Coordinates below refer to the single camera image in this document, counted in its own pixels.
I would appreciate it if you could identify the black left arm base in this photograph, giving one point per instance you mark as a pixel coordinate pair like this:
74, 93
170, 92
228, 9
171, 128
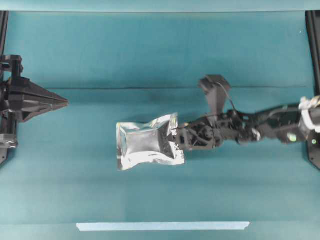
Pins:
4, 16

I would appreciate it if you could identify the blue tape strip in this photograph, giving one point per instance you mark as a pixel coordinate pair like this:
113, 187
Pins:
163, 226

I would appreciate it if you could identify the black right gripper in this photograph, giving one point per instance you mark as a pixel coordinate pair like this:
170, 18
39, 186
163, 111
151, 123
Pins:
208, 132

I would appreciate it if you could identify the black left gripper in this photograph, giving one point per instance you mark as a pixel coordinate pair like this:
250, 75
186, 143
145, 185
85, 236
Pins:
13, 91

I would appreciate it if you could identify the white zip tie bundle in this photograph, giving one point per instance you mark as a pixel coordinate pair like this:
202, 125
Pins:
305, 106

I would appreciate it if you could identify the silver zip bag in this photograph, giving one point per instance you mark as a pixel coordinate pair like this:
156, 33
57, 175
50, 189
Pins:
140, 143

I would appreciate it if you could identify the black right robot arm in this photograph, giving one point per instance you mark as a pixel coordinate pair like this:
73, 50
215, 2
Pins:
287, 123

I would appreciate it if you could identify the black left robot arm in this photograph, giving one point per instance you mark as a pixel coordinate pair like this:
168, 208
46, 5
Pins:
8, 123

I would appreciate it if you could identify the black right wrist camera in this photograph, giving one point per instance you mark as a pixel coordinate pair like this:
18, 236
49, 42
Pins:
216, 89

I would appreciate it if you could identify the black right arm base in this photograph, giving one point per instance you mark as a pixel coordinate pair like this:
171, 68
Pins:
312, 18

